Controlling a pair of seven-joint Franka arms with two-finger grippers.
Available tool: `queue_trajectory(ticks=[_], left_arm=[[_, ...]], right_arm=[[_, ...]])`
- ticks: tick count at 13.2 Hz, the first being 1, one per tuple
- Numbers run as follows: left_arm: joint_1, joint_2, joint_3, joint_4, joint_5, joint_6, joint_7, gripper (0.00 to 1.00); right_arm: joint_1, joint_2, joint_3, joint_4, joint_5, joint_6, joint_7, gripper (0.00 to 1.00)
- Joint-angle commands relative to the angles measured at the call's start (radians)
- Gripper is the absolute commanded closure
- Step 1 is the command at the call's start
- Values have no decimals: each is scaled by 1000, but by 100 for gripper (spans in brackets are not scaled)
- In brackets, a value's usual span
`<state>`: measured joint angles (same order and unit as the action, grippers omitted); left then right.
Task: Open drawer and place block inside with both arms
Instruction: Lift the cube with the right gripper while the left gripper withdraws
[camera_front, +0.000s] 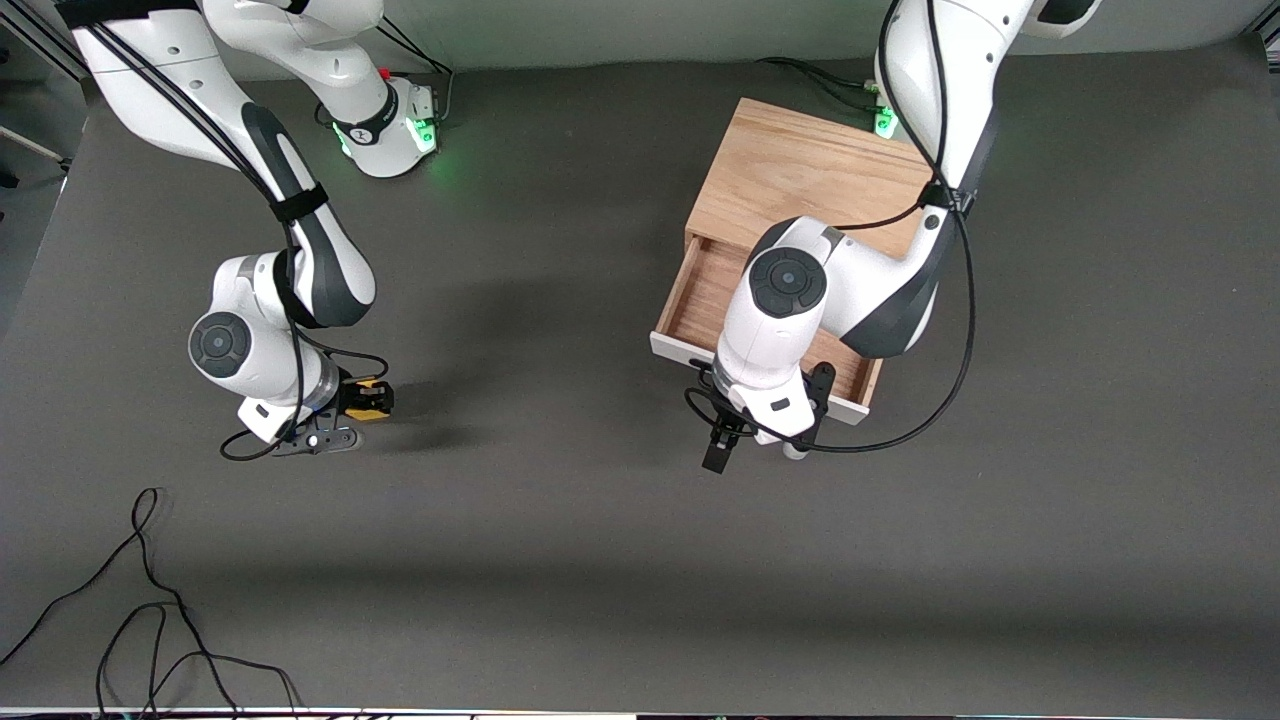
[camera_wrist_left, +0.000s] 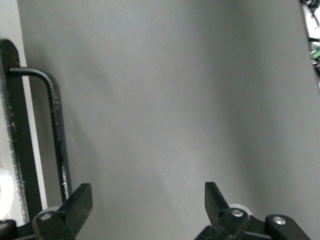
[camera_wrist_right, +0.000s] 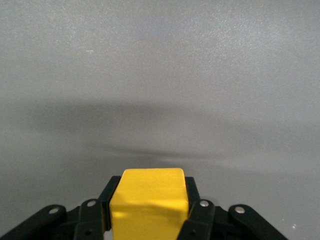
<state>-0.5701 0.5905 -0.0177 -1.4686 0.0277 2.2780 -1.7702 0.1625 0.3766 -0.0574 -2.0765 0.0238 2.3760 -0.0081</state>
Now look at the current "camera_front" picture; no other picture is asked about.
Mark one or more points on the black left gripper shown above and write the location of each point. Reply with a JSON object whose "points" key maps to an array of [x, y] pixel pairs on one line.
{"points": [[722, 436]]}

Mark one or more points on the wooden drawer with white front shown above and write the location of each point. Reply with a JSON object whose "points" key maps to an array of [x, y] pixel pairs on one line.
{"points": [[705, 300]]}

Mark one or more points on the dark metal frame strut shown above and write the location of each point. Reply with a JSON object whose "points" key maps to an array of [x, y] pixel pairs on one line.
{"points": [[45, 50]]}

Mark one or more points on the yellow wooden cube block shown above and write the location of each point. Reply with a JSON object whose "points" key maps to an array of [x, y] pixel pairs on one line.
{"points": [[370, 414]]}

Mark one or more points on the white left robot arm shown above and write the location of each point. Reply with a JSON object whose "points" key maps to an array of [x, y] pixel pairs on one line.
{"points": [[770, 340]]}

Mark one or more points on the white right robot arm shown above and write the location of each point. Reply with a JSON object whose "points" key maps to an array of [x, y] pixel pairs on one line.
{"points": [[260, 350]]}

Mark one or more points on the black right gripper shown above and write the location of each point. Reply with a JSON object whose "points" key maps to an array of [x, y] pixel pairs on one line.
{"points": [[347, 397]]}

